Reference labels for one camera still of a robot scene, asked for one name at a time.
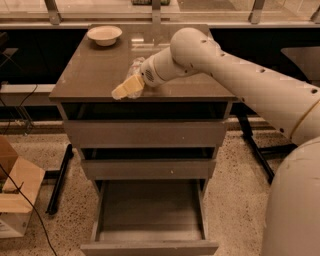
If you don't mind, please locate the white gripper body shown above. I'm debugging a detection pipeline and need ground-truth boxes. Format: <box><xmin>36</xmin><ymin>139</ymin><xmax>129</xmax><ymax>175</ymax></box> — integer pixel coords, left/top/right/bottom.
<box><xmin>140</xmin><ymin>47</ymin><xmax>197</xmax><ymax>87</ymax></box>

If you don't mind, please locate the grey drawer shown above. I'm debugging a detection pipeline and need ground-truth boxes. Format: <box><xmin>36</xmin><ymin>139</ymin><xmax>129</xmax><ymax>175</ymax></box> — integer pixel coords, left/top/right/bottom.
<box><xmin>82</xmin><ymin>147</ymin><xmax>216</xmax><ymax>180</ymax></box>
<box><xmin>63</xmin><ymin>102</ymin><xmax>229</xmax><ymax>148</ymax></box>
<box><xmin>81</xmin><ymin>180</ymin><xmax>218</xmax><ymax>256</ymax></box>

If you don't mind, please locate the clear plastic water bottle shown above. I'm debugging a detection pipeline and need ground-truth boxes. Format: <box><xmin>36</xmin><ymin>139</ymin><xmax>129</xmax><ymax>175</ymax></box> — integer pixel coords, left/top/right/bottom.
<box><xmin>124</xmin><ymin>56</ymin><xmax>147</xmax><ymax>100</ymax></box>

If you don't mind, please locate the grey middle drawer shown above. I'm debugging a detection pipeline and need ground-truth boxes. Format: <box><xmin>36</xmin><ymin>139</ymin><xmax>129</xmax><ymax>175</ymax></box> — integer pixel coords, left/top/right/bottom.
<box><xmin>82</xmin><ymin>147</ymin><xmax>216</xmax><ymax>180</ymax></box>

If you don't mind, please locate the brown cardboard box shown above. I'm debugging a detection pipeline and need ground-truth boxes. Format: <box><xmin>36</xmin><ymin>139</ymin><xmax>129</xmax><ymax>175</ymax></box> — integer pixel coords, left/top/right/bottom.
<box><xmin>0</xmin><ymin>136</ymin><xmax>45</xmax><ymax>238</ymax></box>

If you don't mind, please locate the white paper bowl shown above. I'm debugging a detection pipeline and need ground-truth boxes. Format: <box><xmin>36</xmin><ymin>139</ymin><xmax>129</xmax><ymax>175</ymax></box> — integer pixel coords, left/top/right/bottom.
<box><xmin>87</xmin><ymin>25</ymin><xmax>122</xmax><ymax>47</ymax></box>

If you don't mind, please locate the black floor cable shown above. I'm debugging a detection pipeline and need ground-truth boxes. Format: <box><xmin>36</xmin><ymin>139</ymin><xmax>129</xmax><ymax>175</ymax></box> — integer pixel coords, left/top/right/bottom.
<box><xmin>0</xmin><ymin>163</ymin><xmax>58</xmax><ymax>256</ymax></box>

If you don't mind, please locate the grey drawer cabinet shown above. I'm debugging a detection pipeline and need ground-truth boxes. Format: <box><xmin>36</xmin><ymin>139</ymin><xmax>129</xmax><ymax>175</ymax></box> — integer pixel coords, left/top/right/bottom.
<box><xmin>50</xmin><ymin>25</ymin><xmax>234</xmax><ymax>187</ymax></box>

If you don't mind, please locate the grey bottom drawer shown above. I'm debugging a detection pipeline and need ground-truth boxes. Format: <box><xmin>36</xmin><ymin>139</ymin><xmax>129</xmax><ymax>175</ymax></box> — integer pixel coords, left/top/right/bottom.
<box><xmin>81</xmin><ymin>180</ymin><xmax>218</xmax><ymax>256</ymax></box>

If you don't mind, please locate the grey top drawer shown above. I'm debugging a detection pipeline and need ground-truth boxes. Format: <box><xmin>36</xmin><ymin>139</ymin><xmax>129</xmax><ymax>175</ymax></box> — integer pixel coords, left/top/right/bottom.
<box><xmin>63</xmin><ymin>102</ymin><xmax>229</xmax><ymax>148</ymax></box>

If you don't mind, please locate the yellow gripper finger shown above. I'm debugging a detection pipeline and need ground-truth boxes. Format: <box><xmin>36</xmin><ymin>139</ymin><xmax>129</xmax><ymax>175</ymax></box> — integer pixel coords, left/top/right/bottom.
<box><xmin>112</xmin><ymin>74</ymin><xmax>145</xmax><ymax>100</ymax></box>

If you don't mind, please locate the black left table leg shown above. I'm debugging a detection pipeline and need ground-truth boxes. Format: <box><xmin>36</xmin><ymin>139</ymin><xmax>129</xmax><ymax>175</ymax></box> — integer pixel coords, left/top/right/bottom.
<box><xmin>45</xmin><ymin>144</ymin><xmax>74</xmax><ymax>215</ymax></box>

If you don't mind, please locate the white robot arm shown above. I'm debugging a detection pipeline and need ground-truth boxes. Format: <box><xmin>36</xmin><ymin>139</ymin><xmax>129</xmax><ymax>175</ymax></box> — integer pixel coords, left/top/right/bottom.
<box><xmin>112</xmin><ymin>28</ymin><xmax>320</xmax><ymax>256</ymax></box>

